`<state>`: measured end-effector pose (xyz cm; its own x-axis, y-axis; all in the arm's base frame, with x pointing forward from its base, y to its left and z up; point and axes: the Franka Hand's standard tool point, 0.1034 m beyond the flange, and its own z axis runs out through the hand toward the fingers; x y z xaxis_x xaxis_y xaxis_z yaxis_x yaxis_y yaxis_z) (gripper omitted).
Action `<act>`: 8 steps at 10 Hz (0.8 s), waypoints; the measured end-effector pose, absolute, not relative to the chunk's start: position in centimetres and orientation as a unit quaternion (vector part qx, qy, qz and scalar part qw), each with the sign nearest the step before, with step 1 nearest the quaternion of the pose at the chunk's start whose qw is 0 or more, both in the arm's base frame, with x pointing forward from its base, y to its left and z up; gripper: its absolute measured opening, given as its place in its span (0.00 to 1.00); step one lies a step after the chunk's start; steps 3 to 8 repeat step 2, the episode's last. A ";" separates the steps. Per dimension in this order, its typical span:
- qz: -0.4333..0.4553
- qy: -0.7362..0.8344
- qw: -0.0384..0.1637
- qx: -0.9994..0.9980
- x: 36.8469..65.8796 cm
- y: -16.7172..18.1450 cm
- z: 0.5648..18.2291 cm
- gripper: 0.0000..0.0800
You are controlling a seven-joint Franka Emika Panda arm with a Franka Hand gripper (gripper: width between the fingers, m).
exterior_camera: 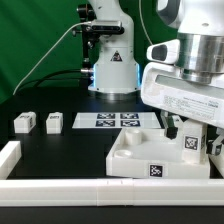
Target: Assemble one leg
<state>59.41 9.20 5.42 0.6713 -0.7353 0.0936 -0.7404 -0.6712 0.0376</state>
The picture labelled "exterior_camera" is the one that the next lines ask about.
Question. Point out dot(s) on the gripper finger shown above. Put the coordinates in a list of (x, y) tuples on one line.
[(214, 147), (171, 123)]

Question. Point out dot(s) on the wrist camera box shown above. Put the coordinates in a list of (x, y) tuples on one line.
[(166, 52)]

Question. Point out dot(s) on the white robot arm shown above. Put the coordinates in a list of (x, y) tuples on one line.
[(185, 75)]

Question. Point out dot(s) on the white square tabletop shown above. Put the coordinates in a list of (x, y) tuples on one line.
[(147, 153)]

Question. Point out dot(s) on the white left fence piece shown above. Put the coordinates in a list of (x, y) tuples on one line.
[(9, 156)]

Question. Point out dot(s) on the white marker sheet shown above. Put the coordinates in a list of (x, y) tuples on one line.
[(116, 120)]

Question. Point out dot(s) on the white fence piece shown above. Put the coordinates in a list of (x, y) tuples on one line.
[(9, 156), (218, 161)]

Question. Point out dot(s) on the white front fence bar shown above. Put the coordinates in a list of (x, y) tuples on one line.
[(111, 192)]

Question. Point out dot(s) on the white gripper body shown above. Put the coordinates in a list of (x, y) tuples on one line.
[(163, 88)]

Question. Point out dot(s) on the white right fence piece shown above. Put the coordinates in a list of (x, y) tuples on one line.
[(218, 161)]

